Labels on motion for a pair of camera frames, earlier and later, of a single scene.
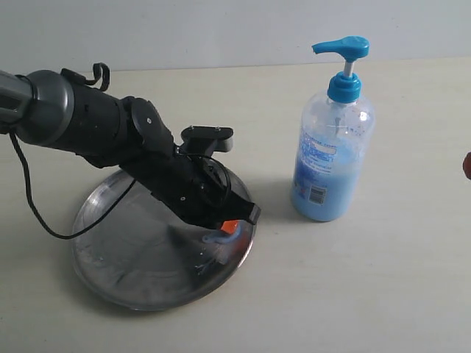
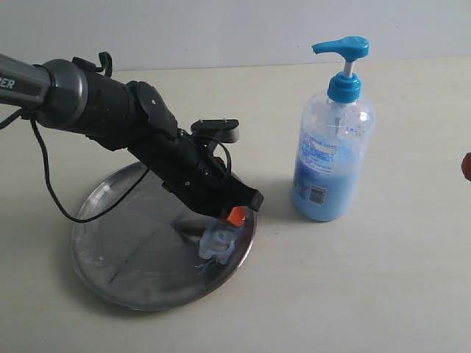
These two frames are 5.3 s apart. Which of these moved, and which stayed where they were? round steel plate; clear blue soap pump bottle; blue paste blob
Moved: blue paste blob
Stayed: round steel plate; clear blue soap pump bottle
